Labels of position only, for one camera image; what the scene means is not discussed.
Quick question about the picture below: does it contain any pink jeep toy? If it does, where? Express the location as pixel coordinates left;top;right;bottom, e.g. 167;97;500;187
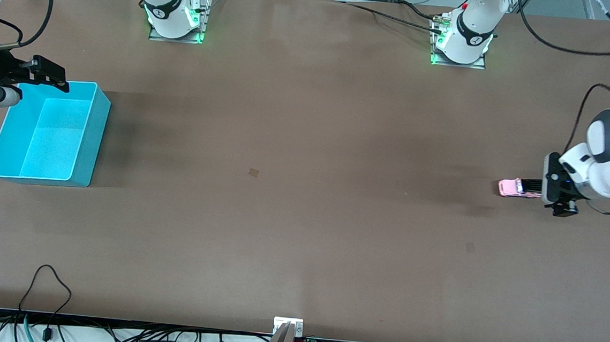
498;177;545;200

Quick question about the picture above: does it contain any teal plastic bin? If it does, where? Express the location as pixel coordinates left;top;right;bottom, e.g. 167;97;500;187
0;75;113;190

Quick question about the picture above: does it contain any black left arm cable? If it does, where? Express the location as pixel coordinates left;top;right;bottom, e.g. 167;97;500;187
501;0;610;215

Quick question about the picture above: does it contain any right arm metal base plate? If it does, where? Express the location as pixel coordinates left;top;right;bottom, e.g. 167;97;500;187
148;0;213;45

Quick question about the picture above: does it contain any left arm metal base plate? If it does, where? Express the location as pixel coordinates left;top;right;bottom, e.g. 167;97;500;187
430;14;489;70

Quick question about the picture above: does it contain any short black table cable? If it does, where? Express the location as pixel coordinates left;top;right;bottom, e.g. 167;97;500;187
396;0;443;23

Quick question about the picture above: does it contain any thin black looped cable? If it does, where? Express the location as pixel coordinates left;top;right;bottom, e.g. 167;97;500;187
15;263;74;342

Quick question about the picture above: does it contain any thick black table cable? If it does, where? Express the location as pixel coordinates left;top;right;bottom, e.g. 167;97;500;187
342;1;446;35

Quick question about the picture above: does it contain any teal cable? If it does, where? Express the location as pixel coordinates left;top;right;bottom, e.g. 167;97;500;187
22;314;39;342

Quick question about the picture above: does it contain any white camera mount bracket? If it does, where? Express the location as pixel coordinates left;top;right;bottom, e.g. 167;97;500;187
273;316;305;338

